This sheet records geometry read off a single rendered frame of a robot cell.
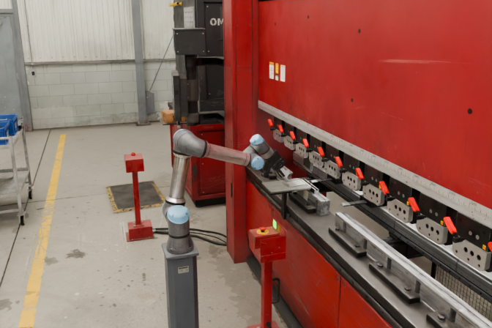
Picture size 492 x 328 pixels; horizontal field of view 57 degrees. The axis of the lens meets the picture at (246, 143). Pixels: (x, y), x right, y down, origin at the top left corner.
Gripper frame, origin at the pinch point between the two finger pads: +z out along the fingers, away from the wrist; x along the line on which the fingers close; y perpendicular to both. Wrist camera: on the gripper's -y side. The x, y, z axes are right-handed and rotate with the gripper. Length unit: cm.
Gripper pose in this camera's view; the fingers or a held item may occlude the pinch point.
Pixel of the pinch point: (283, 179)
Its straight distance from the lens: 285.6
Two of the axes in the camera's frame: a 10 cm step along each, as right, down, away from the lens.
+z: 5.7, 6.8, 4.7
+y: 7.0, -7.0, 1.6
